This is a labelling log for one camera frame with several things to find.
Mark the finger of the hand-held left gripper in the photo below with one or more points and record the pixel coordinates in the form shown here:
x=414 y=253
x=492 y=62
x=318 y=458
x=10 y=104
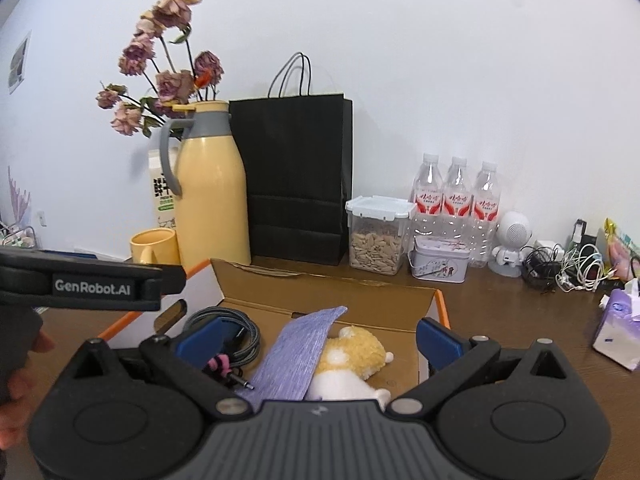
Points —
x=100 y=269

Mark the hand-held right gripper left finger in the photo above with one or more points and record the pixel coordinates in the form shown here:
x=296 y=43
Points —
x=200 y=335

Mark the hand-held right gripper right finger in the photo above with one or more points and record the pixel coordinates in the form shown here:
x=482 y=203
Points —
x=435 y=340

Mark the white plastic bag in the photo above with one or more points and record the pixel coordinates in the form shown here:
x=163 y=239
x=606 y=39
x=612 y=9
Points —
x=350 y=350

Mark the red cardboard box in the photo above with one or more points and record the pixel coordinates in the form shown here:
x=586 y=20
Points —
x=320 y=300

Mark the person's left hand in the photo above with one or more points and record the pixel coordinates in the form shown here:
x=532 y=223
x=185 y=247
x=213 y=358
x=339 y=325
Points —
x=17 y=410

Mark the yellow mug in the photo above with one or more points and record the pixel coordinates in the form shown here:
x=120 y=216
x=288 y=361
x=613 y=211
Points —
x=155 y=247

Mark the printed tin box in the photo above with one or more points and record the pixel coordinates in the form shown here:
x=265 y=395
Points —
x=440 y=260

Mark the white milk carton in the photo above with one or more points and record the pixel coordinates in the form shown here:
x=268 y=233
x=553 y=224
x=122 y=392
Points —
x=162 y=195

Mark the purple cloth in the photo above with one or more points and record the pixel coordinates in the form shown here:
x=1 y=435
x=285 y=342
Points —
x=295 y=355

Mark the clear seed container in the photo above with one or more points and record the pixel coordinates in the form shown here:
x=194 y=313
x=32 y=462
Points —
x=375 y=250

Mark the yellow thermos jug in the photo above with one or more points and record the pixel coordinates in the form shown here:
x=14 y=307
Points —
x=210 y=200

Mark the white robot figurine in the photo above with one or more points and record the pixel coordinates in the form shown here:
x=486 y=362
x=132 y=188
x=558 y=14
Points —
x=512 y=232

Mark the clear water bottle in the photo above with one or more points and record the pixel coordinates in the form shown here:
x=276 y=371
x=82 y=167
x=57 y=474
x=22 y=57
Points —
x=427 y=200
x=457 y=200
x=486 y=210

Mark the white charger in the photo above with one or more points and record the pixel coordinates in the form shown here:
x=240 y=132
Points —
x=545 y=246

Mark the small black device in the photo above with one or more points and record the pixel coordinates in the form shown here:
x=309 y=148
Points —
x=582 y=237

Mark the purple tissue pack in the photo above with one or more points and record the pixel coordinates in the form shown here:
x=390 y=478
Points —
x=617 y=330

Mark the black paper bag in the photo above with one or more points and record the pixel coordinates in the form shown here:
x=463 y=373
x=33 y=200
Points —
x=290 y=170

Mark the colourful snack packet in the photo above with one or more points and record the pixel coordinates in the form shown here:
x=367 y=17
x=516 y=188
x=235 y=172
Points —
x=622 y=250

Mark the dried pink rose bouquet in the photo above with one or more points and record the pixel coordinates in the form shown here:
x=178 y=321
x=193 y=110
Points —
x=172 y=7

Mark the wall outlet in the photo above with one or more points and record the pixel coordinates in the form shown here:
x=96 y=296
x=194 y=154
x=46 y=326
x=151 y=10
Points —
x=42 y=218

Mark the purple wall sticker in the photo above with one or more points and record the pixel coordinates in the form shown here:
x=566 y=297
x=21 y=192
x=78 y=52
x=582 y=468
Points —
x=20 y=205

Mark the wall picture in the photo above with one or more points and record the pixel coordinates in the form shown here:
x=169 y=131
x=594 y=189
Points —
x=19 y=62

